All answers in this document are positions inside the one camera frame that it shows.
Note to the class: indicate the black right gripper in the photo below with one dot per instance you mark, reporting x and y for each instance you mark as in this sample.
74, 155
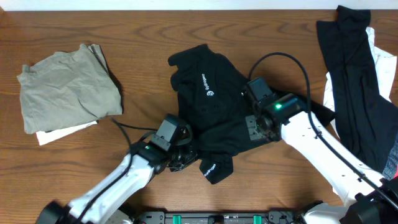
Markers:
254, 134

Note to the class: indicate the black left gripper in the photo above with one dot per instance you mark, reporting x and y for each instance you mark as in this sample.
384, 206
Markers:
183, 156

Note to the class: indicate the black logo t-shirt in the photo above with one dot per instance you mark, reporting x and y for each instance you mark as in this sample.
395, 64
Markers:
209, 90

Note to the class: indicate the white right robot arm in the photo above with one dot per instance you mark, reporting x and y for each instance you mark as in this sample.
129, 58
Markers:
366, 195

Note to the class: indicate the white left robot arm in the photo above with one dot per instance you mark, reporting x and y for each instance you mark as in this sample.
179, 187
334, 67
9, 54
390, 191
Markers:
139, 166

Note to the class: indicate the black garment in pile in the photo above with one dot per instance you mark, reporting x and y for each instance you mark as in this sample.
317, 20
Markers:
365, 122

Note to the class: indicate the grey red garment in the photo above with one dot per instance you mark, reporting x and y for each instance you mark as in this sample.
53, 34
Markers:
390, 170

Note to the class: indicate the folded beige t-shirt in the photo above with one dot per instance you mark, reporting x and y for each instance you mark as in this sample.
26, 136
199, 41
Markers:
67, 89

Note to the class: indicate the white garment in pile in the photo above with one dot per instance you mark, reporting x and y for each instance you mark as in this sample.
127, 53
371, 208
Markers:
385, 65

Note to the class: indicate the folded white garment under beige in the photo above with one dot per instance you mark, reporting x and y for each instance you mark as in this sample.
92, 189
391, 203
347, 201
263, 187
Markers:
45, 138

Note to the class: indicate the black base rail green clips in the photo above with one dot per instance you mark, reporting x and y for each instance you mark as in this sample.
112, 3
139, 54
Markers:
271, 217

